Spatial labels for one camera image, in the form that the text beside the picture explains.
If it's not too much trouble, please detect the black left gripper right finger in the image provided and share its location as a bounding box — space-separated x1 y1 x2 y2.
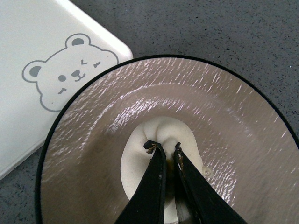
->
173 142 246 224

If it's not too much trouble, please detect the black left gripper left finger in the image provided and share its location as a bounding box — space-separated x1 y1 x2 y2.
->
115 140 167 224

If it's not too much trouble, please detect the white steamed bun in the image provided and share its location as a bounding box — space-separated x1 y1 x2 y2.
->
121 117 214 224

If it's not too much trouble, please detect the beige plate black rim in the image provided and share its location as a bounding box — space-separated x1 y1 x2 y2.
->
36 55 299 224

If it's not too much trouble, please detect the cream bear print tray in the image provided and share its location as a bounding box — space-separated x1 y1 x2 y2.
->
0 0 133 177

